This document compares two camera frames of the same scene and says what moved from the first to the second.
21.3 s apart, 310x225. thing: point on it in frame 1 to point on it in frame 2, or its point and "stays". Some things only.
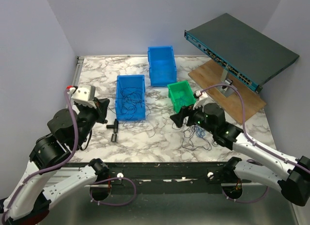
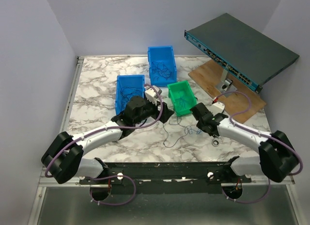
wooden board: (209, 74) stays
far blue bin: (162, 64) stays
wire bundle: (193, 137) to (177, 123)
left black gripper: (101, 109) to (166, 113)
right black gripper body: (198, 120) stays
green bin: (180, 94) stays
